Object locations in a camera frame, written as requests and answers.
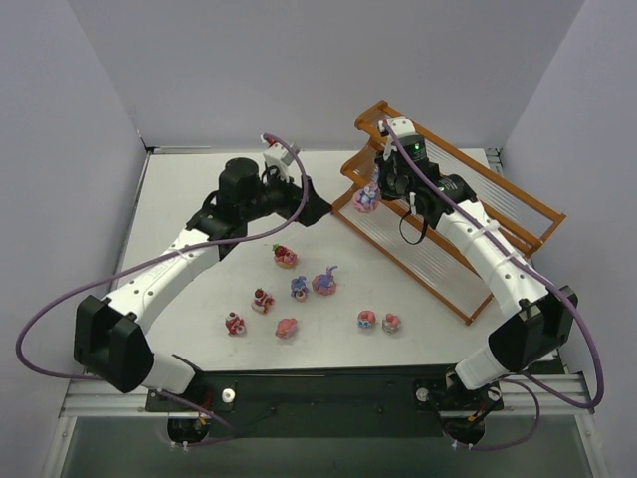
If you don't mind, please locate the purple bunny sitting donut toy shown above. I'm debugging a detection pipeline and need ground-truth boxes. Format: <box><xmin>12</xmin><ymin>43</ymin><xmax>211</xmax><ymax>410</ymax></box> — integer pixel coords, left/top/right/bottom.
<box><xmin>351</xmin><ymin>182</ymin><xmax>380</xmax><ymax>213</ymax></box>

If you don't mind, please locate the small purple bunny cupcake toy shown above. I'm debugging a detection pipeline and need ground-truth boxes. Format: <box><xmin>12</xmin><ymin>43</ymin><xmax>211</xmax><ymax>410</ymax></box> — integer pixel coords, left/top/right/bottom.
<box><xmin>291</xmin><ymin>276</ymin><xmax>309</xmax><ymax>303</ymax></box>

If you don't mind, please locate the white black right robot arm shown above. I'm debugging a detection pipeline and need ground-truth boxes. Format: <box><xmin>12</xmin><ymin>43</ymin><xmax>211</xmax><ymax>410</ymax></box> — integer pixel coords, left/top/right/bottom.
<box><xmin>375</xmin><ymin>134</ymin><xmax>576</xmax><ymax>390</ymax></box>

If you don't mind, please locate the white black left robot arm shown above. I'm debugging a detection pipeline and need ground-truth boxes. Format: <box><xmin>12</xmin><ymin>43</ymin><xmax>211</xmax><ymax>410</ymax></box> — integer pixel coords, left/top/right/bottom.
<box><xmin>73</xmin><ymin>157</ymin><xmax>331</xmax><ymax>394</ymax></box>

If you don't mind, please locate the orange wooden tiered shelf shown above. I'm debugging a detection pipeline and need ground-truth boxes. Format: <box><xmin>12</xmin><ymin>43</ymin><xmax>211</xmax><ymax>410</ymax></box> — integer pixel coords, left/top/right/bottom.
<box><xmin>333</xmin><ymin>101</ymin><xmax>575</xmax><ymax>329</ymax></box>

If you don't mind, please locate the strawberry bear donut toy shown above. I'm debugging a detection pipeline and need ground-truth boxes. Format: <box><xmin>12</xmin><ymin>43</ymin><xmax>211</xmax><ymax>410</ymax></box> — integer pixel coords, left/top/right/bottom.
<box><xmin>273</xmin><ymin>244</ymin><xmax>298</xmax><ymax>269</ymax></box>

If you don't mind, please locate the strawberry cake slice toy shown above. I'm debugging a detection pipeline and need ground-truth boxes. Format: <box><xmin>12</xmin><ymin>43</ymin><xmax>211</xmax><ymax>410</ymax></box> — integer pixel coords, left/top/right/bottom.
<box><xmin>251</xmin><ymin>288</ymin><xmax>275</xmax><ymax>315</ymax></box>

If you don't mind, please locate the pink pig bow toy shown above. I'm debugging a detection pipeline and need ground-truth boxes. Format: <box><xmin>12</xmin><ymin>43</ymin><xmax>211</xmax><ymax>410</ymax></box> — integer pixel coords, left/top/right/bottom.
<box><xmin>275</xmin><ymin>318</ymin><xmax>298</xmax><ymax>340</ymax></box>

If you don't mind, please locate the red bear cake toy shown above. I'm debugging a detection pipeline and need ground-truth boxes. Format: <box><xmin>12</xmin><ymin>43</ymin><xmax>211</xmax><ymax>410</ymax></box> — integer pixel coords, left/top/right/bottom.
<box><xmin>225</xmin><ymin>312</ymin><xmax>247</xmax><ymax>337</ymax></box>

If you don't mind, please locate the pink pig clear cup toy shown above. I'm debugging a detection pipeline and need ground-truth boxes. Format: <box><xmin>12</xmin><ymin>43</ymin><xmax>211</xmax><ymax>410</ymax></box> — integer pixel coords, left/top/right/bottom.
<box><xmin>381</xmin><ymin>313</ymin><xmax>402</xmax><ymax>335</ymax></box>

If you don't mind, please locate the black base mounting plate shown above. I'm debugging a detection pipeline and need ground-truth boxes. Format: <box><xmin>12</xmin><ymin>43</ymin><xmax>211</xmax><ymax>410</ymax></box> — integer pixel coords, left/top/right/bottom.
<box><xmin>145</xmin><ymin>365</ymin><xmax>504</xmax><ymax>443</ymax></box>

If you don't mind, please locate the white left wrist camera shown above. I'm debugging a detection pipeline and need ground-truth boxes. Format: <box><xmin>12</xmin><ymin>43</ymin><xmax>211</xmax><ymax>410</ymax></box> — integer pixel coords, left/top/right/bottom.
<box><xmin>261</xmin><ymin>134</ymin><xmax>294</xmax><ymax>184</ymax></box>

